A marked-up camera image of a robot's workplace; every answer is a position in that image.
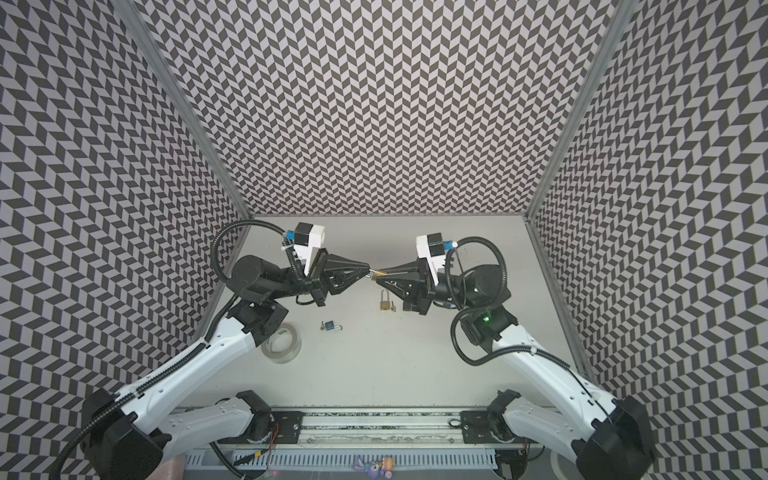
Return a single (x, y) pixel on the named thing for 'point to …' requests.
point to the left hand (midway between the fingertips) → (369, 274)
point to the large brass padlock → (385, 305)
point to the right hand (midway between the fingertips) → (377, 290)
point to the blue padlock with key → (330, 326)
